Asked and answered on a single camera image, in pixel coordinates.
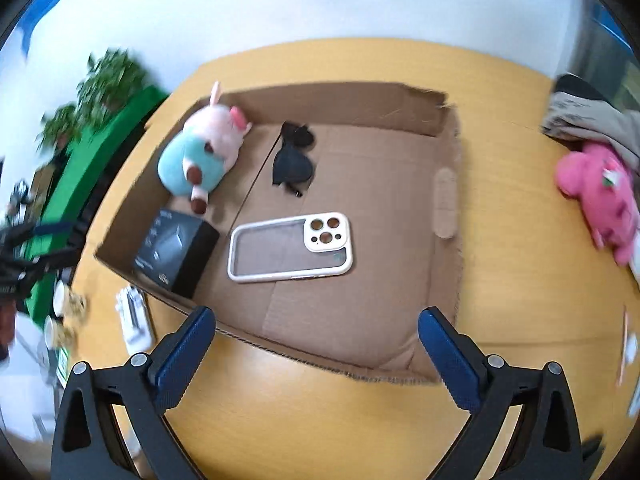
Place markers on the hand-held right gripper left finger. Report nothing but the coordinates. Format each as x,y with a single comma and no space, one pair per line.
182,360

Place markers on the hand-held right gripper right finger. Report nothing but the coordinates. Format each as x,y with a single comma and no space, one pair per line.
450,360

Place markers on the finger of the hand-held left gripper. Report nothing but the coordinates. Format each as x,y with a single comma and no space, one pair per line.
45,230
35,270

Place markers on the black product box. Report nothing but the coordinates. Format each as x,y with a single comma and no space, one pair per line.
170,250

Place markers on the large cardboard box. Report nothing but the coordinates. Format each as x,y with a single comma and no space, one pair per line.
380,240

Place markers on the cream phone case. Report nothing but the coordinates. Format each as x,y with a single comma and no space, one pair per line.
344,234

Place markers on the green-haired plush toy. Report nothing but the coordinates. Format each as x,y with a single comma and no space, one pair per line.
200,150

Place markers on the black sunglasses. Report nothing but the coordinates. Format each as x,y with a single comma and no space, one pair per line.
292,162

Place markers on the small cardboard box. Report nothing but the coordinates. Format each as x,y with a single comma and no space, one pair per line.
42,182

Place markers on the paper cup of snacks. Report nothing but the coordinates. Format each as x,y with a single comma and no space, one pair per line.
70,302
60,332

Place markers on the white plastic device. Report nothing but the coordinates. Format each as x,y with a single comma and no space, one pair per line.
135,320

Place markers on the green and white packet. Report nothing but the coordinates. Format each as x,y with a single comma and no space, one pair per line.
61,365

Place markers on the green cloth covered table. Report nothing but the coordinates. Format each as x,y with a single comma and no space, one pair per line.
100,145

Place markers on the small potted plant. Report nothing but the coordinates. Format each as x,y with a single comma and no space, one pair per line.
60,125

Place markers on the large potted plant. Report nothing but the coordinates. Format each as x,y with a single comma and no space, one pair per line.
110,85

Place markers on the white card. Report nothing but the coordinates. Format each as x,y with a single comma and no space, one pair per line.
629,345

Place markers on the pink plush toy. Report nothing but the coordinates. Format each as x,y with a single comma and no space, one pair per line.
600,195

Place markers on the beige printed garment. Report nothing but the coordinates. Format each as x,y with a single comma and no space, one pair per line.
590,110

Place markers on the glass window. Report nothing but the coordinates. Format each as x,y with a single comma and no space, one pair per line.
610,45

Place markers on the blue ribbon wall decal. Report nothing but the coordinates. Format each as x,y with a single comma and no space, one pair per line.
47,5

